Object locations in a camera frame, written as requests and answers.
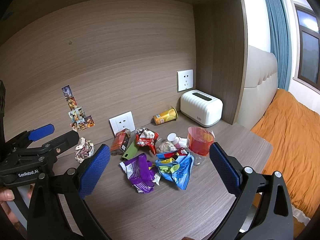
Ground red cigarette box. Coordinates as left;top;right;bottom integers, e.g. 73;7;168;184
110;128;131;155

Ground purple snack wrapper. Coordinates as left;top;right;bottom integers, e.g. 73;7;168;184
119;153;161;194

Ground clear cup with red label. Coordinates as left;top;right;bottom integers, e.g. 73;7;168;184
187;126;215;166

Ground blue snack bag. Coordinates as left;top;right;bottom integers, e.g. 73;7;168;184
155;152;194;190

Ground pink white toothpaste tube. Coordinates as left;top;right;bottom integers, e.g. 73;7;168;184
167;133;187;148

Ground person's left hand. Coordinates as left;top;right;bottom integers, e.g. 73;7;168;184
0;186;19;225

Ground white lace bed skirt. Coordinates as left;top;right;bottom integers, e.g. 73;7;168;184
291;204;311;226

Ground crumpled white patterned wrapper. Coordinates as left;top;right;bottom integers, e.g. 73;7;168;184
75;137;94;163

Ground green flat pack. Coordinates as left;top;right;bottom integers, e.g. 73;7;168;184
121;140;139;160

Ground red snack wrapper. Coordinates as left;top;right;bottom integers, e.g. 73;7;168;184
135;128;159;155

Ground orange bed cover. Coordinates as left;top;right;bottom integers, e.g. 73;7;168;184
250;88;320;238

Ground crumpled silver foil wrapper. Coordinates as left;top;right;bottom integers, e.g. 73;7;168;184
157;140;177;153

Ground yellow paper cup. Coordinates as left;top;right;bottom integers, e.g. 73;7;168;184
153;107;178;125

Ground beige padded headboard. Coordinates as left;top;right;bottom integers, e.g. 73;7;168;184
236;46;278;130

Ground blue curtain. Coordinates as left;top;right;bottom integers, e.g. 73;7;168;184
265;0;292;91

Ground dark framed window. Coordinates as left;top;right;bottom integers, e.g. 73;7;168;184
295;5;319;90

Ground colourful wall stickers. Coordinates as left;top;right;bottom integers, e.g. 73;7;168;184
62;85;95;132

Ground lower white wall socket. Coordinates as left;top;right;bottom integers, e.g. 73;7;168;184
109;111;136;135

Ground white wall socket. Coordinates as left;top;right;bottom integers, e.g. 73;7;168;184
177;69;194;92
109;111;136;135

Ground upper white wall socket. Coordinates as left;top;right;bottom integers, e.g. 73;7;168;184
177;69;194;92

